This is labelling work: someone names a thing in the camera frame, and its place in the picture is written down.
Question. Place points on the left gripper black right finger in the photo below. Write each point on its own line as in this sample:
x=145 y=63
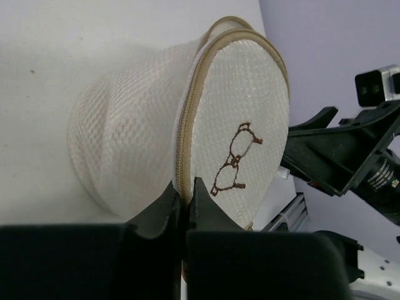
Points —
x=206 y=215

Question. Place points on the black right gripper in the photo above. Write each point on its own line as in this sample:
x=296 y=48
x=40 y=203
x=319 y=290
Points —
x=354 y=156

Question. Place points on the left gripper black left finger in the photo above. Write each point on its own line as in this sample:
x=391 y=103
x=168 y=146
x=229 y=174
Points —
x=152 y=222

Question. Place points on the aluminium rail frame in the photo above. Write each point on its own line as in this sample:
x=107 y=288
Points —
x=291 y=217

